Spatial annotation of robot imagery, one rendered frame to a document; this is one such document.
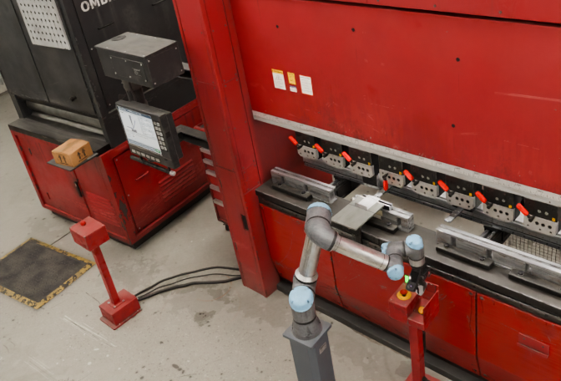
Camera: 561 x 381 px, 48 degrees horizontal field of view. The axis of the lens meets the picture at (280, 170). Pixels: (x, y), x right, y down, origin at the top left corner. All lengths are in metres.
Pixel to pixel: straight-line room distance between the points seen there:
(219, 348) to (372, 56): 2.23
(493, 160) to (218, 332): 2.31
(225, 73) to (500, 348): 2.12
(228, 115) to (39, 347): 2.20
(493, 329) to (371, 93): 1.35
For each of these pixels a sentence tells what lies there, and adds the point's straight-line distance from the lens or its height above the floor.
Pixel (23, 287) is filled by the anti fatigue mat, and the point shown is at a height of 0.01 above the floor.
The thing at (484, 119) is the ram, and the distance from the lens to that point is 2.95.
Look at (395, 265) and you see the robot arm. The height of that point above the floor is 1.17.
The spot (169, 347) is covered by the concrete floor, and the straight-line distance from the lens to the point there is 4.50.
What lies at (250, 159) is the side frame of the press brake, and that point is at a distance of 4.06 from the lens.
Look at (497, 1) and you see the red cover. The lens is 2.70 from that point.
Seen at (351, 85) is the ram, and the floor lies 1.72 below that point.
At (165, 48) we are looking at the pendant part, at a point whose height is 1.93.
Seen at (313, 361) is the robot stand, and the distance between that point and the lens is 3.27.
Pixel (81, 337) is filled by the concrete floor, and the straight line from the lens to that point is 4.86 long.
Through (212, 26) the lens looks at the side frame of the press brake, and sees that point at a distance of 3.67.
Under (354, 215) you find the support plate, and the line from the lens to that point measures 3.55.
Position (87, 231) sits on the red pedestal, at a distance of 4.39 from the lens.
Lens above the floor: 3.06
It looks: 30 degrees down
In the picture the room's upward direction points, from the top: 11 degrees counter-clockwise
